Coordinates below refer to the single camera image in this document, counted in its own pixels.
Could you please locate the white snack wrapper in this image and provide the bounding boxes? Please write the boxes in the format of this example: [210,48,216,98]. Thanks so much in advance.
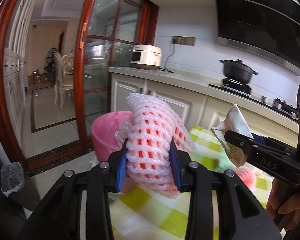
[210,104,254,167]

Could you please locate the pink foam fruit net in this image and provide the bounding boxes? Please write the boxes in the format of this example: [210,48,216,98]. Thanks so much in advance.
[115,93,196,199]

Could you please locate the pink-bagged trash bin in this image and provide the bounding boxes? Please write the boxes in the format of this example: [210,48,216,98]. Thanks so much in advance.
[90,111,132,162]

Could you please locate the white lower kitchen cabinets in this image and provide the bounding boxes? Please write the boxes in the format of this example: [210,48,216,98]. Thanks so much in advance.
[109,67,299,147]

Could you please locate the person's right hand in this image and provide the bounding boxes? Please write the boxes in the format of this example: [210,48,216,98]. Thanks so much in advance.
[266,178,300,231]

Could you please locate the green white checkered tablecloth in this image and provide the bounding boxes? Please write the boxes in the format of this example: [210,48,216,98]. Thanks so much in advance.
[108,125,276,240]

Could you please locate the black gas stove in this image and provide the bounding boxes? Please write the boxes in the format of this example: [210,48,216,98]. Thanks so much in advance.
[209,78,298,122]

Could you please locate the black cooking pot with lid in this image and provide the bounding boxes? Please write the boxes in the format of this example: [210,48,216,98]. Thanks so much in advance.
[219,59,258,84]

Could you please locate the white electric rice cooker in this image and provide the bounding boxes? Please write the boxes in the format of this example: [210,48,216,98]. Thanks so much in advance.
[130,43,162,70]

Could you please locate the clear plastic bag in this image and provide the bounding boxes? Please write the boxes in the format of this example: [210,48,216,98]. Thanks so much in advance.
[1,162,25,197]

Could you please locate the white dining chair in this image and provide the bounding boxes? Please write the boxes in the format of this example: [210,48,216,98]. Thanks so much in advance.
[53,51,75,111]

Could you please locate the black range hood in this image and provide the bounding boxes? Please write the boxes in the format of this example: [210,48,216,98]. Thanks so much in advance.
[216,0,300,76]

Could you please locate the red wooden glass sliding door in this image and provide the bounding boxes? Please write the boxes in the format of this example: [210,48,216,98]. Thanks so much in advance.
[0,0,158,170]

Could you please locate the black rice cooker cable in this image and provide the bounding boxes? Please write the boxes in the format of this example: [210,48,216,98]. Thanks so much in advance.
[160,42,176,74]

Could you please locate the gold wall power outlet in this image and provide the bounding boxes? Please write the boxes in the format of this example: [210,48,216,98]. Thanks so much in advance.
[172,36,196,46]

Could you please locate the white tall wall cabinets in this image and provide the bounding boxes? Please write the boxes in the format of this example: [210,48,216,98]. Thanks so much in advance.
[3,0,34,144]

